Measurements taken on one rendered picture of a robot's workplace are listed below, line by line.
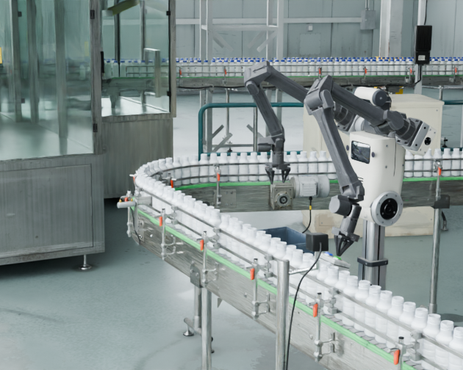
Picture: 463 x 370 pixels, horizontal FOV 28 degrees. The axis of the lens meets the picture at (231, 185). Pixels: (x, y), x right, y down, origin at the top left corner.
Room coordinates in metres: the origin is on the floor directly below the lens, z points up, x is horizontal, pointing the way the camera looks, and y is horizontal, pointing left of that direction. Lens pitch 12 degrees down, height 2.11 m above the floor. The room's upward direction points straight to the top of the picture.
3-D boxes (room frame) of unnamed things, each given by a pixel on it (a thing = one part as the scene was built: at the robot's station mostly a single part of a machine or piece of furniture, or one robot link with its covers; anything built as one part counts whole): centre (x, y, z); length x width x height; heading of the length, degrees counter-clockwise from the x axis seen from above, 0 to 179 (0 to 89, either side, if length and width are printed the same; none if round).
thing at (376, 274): (3.96, -0.63, 0.74); 0.11 x 0.11 x 0.40; 27
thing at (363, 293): (2.92, -0.44, 1.08); 0.06 x 0.06 x 0.17
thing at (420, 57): (9.72, -1.97, 1.55); 0.17 x 0.15 x 0.42; 99
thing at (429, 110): (8.08, -1.22, 0.59); 1.10 x 0.62 x 1.18; 99
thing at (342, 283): (3.02, -0.39, 1.08); 0.06 x 0.06 x 0.17
